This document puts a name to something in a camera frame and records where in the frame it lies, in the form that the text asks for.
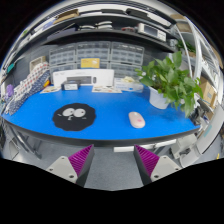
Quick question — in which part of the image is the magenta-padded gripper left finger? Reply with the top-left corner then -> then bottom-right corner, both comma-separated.
45,143 -> 96,188

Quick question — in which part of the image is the green plant in white pot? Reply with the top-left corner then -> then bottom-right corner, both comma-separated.
134,50 -> 204,118

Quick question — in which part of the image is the wide cartoon sticker sheet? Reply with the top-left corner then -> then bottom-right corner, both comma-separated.
91,85 -> 123,94

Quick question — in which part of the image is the grey drawer organiser cabinet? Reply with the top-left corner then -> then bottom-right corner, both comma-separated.
109,62 -> 143,79
110,41 -> 145,66
77,61 -> 111,70
76,41 -> 112,63
48,44 -> 78,66
49,63 -> 78,84

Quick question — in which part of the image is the white and blue tissue box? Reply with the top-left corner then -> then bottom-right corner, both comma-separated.
113,76 -> 145,94

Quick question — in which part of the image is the black round googly-eyed mouse pad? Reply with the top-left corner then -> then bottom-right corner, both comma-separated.
52,102 -> 97,132

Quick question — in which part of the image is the small cartoon sticker sheet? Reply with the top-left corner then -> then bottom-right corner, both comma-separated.
39,85 -> 62,95

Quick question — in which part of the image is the small black box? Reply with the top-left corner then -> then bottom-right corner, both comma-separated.
60,79 -> 81,92

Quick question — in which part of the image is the white metal rack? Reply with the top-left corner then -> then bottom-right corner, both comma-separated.
173,19 -> 224,168

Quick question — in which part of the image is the patterned fabric pile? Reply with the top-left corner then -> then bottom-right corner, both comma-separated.
3,61 -> 51,116

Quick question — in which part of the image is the small purple object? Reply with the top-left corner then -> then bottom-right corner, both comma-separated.
4,83 -> 15,99

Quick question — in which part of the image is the long white keyboard box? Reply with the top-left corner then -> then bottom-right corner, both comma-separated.
52,68 -> 115,88

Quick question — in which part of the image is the dark overhead shelf unit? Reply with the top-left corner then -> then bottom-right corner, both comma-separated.
1,4 -> 179,68

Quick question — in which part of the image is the white framed box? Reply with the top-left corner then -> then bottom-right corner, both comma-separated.
29,55 -> 48,73

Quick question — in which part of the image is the yellow card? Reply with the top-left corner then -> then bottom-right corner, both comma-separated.
80,57 -> 101,70

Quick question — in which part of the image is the pink computer mouse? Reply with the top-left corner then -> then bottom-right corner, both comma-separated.
128,111 -> 146,129

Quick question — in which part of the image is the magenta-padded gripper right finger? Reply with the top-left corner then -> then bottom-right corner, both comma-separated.
133,144 -> 183,186

